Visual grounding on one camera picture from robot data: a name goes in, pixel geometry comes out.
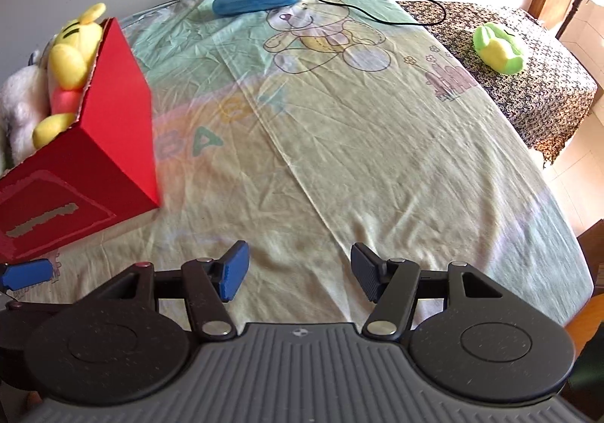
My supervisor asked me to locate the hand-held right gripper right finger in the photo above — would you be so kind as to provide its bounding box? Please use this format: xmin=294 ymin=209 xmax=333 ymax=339
xmin=350 ymin=242 xmax=503 ymax=340

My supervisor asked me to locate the large white rabbit plush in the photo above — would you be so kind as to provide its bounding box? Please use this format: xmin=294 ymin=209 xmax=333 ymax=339
xmin=0 ymin=65 xmax=52 ymax=169

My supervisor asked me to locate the cartoon bear printed bedsheet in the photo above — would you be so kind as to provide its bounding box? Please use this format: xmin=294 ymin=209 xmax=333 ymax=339
xmin=0 ymin=0 xmax=594 ymax=343

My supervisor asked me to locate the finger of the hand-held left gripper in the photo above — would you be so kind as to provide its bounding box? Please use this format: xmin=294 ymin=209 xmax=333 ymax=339
xmin=0 ymin=299 xmax=71 ymax=311
xmin=0 ymin=259 xmax=54 ymax=290

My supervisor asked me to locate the blue glasses case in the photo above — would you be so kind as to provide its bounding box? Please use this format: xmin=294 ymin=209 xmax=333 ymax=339
xmin=212 ymin=0 xmax=299 ymax=18

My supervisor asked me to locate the yellow bear plush pink heart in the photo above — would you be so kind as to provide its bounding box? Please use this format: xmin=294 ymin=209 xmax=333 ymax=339
xmin=32 ymin=3 xmax=107 ymax=150

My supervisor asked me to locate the green frog plush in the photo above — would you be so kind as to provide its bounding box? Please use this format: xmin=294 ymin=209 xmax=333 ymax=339
xmin=473 ymin=23 xmax=528 ymax=75

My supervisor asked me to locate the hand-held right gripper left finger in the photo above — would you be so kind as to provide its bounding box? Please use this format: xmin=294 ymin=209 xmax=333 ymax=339
xmin=87 ymin=240 xmax=251 ymax=341

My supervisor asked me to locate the red cardboard box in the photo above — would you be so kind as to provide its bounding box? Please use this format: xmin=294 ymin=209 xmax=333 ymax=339
xmin=0 ymin=17 xmax=161 ymax=263

